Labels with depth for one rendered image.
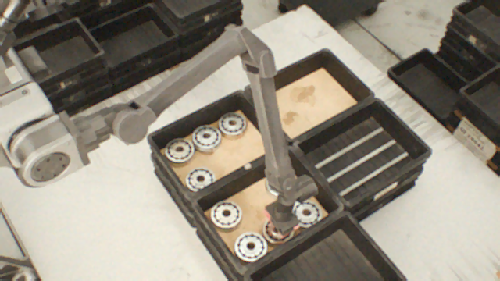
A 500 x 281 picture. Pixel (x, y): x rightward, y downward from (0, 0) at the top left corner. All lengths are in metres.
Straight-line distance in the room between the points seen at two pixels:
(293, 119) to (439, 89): 1.22
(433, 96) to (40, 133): 2.25
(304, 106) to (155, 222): 0.70
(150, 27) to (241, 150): 1.29
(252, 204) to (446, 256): 0.70
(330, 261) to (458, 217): 0.58
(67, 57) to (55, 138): 1.64
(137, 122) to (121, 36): 1.82
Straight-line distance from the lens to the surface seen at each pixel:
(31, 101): 1.35
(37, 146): 1.30
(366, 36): 3.74
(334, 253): 1.88
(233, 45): 1.43
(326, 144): 2.09
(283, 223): 1.75
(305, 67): 2.25
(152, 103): 1.36
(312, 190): 1.71
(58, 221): 2.13
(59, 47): 2.98
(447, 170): 2.31
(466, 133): 2.85
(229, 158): 2.03
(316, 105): 2.20
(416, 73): 3.21
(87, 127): 1.32
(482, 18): 3.33
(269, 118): 1.54
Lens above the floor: 2.51
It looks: 54 degrees down
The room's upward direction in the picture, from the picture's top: 3 degrees clockwise
